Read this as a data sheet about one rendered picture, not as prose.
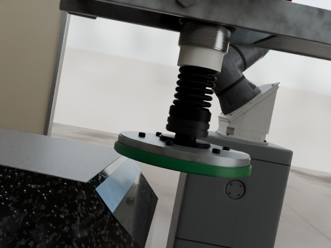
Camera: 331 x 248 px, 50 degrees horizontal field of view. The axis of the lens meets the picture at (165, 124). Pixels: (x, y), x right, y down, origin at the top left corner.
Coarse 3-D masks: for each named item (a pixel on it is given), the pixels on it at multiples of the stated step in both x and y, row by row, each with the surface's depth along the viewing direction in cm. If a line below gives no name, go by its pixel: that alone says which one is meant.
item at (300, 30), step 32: (64, 0) 58; (96, 0) 58; (128, 0) 49; (160, 0) 49; (192, 0) 49; (224, 0) 50; (256, 0) 51; (256, 32) 63; (288, 32) 52; (320, 32) 53
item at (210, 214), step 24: (216, 144) 140; (240, 144) 140; (264, 168) 140; (288, 168) 140; (192, 192) 141; (216, 192) 141; (240, 192) 141; (264, 192) 141; (192, 216) 141; (216, 216) 141; (240, 216) 141; (264, 216) 141; (168, 240) 171; (192, 240) 142; (216, 240) 142; (240, 240) 142; (264, 240) 142
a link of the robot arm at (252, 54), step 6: (240, 48) 153; (246, 48) 154; (252, 48) 154; (258, 48) 156; (246, 54) 154; (252, 54) 155; (258, 54) 157; (264, 54) 160; (246, 60) 154; (252, 60) 157; (258, 60) 161; (246, 66) 156
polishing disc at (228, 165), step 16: (128, 144) 51; (144, 144) 49; (160, 144) 50; (176, 144) 54; (192, 144) 53; (208, 144) 56; (144, 160) 48; (160, 160) 47; (176, 160) 47; (192, 160) 47; (208, 160) 47; (224, 160) 48; (240, 160) 50; (224, 176) 48; (240, 176) 50
